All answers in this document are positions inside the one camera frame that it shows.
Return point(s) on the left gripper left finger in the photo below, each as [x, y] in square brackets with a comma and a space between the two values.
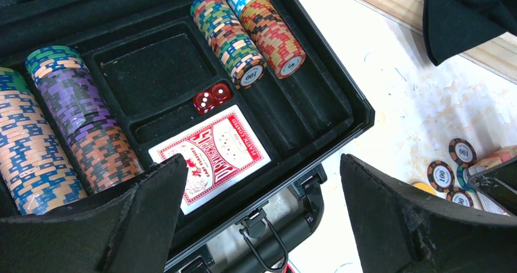
[126, 228]

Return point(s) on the purple black chip stack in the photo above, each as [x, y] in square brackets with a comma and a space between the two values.
[84, 119]

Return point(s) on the black t-shirt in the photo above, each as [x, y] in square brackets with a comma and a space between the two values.
[451, 27]

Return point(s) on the blue orange chip stack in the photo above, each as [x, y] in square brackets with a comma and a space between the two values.
[34, 166]

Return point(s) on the yellow big blind button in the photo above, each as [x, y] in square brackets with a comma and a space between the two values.
[425, 187]

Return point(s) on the red yellow chip stack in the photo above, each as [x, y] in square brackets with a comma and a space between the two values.
[271, 35]

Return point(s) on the red die in case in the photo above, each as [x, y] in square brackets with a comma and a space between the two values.
[204, 102]
[221, 93]

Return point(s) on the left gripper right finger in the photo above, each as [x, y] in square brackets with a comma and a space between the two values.
[400, 228]

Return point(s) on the orange boxed card deck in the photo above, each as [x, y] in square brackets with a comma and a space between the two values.
[490, 170]

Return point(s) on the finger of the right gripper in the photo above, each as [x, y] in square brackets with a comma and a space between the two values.
[494, 186]

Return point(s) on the green orange chip stack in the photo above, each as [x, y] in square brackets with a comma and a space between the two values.
[229, 41]

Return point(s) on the black poker set case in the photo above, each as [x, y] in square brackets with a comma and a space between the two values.
[159, 76]

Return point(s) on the red playing card deck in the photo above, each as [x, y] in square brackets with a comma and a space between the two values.
[219, 152]

